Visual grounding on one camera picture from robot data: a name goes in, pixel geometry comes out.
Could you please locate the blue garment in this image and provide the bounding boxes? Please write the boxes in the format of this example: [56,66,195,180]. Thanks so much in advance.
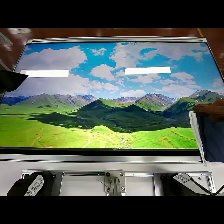
[196,113,224,163]

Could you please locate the silver frame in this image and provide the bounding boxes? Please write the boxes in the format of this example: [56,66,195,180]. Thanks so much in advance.
[0,35,224,197]

